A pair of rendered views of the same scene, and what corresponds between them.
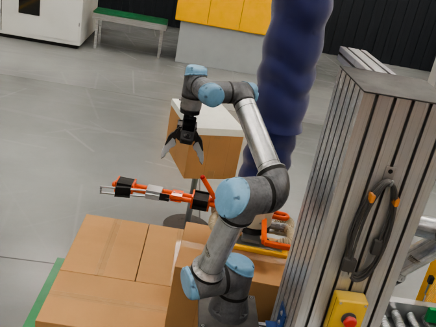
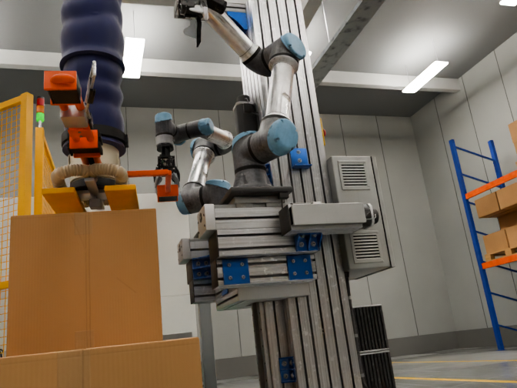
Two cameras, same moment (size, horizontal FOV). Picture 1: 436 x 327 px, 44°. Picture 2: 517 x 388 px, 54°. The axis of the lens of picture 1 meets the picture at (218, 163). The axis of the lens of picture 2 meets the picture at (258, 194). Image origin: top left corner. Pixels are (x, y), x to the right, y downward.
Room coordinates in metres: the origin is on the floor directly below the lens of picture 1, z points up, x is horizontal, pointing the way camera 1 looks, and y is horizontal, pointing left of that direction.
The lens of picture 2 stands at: (1.98, 1.58, 0.51)
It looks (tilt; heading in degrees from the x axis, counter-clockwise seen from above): 17 degrees up; 257
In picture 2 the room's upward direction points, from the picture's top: 7 degrees counter-clockwise
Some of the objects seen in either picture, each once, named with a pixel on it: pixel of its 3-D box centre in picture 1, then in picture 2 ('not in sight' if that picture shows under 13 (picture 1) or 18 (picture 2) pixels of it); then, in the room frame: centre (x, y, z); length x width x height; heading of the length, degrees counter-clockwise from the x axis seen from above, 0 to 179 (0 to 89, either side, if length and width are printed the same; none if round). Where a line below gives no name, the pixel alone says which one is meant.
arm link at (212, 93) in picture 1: (212, 92); not in sight; (1.72, 0.06, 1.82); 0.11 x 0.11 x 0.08; 32
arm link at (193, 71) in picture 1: (194, 82); not in sight; (1.80, 0.13, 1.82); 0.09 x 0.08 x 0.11; 32
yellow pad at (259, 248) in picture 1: (250, 241); (123, 198); (2.07, -0.21, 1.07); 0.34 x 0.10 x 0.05; 90
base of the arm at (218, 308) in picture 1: (230, 300); (251, 182); (1.61, -0.14, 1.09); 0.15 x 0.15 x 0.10
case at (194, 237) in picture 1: (235, 288); (98, 294); (2.16, -0.20, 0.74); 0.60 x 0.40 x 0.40; 90
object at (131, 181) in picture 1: (125, 185); (63, 88); (2.17, 0.39, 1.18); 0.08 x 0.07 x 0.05; 90
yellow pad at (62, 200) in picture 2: not in sight; (67, 201); (2.26, -0.21, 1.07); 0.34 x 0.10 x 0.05; 90
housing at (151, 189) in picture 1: (154, 192); (74, 115); (2.17, 0.26, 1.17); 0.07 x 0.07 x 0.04; 0
